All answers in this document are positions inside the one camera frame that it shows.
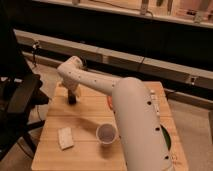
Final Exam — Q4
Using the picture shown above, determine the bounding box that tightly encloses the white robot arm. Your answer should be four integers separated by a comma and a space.
57, 56, 175, 171

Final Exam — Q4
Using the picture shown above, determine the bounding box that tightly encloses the orange carrot-shaped object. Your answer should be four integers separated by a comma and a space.
107, 96, 113, 110

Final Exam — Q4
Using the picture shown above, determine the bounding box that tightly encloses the wooden board table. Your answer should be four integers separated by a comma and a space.
31, 82, 189, 171

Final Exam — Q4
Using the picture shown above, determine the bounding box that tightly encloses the white sponge block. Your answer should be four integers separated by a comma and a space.
58, 127, 74, 150

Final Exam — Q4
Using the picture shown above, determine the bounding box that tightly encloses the black chair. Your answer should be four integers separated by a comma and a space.
0, 25, 49, 161

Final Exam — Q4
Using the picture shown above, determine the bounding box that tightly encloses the white glue bottle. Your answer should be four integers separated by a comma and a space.
150, 90, 160, 116

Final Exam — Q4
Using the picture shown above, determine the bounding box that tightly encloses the green bowl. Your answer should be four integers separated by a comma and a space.
161, 125, 171, 150

